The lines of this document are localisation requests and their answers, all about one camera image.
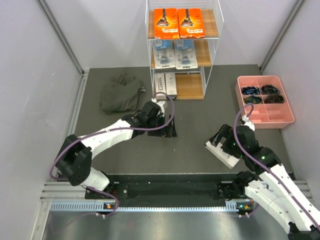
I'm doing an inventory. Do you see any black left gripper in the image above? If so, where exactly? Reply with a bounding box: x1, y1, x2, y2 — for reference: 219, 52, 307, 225
146, 114, 177, 138

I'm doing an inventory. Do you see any white box with small print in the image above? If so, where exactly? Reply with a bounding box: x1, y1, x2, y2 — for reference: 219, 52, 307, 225
204, 141, 240, 169

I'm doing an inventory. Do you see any slim white H' box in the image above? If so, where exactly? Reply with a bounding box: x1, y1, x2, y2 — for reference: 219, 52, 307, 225
165, 72, 178, 99

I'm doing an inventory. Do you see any blue razor blister pack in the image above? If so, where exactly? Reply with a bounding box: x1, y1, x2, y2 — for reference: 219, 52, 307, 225
173, 39, 198, 70
152, 40, 176, 69

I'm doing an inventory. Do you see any orange Gillette Fusion5 box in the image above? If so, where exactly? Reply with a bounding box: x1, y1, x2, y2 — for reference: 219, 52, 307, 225
177, 8, 206, 39

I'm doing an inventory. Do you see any white Harry's box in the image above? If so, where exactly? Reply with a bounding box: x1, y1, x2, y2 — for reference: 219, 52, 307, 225
154, 73, 167, 101

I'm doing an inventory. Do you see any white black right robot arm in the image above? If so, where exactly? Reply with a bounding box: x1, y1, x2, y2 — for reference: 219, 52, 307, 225
205, 120, 320, 240

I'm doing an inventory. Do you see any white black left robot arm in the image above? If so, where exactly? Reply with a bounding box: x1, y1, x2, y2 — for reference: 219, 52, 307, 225
54, 99, 175, 199

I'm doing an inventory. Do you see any green yellow band bundle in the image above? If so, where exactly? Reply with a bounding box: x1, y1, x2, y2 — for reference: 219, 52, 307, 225
243, 95, 263, 105

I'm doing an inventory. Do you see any pink divided bin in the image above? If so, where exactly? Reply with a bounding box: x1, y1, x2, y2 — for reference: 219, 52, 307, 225
235, 75, 295, 129

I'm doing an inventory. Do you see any blue band bundle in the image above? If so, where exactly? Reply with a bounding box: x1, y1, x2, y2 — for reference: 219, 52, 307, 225
241, 86, 261, 95

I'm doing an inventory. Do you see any olive green cloth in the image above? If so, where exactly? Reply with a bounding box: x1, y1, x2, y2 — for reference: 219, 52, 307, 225
99, 73, 146, 114

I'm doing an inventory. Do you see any brown band bundle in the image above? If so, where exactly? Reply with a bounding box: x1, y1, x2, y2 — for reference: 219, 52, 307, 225
264, 94, 284, 104

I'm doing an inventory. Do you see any dark band bundle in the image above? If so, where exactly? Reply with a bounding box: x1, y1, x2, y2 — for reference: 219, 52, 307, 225
261, 84, 280, 95

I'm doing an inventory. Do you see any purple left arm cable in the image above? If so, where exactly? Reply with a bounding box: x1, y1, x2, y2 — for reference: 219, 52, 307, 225
49, 91, 176, 217

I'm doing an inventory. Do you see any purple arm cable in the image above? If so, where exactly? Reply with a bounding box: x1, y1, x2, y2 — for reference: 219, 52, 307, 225
49, 91, 176, 217
232, 103, 320, 232

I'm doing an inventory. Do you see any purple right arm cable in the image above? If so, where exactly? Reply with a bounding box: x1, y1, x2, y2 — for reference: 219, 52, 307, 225
232, 103, 320, 232

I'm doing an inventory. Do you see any grey slotted cable duct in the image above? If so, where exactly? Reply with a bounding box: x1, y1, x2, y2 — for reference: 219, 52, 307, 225
50, 201, 251, 213

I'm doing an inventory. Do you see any white wire shelf rack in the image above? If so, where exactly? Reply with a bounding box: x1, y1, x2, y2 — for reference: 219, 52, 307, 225
145, 0, 224, 100

